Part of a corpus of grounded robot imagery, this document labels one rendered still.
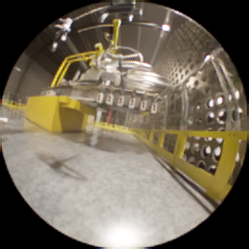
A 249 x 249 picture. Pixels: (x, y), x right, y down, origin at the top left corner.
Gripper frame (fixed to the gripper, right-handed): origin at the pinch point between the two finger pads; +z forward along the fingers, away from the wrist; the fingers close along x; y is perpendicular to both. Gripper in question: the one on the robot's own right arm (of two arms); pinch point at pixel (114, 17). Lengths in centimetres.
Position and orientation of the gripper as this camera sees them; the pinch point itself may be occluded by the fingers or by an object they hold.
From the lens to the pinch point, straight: 46.5
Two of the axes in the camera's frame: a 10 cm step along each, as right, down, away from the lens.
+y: -1.9, 3.2, -9.3
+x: 9.4, 3.2, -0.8
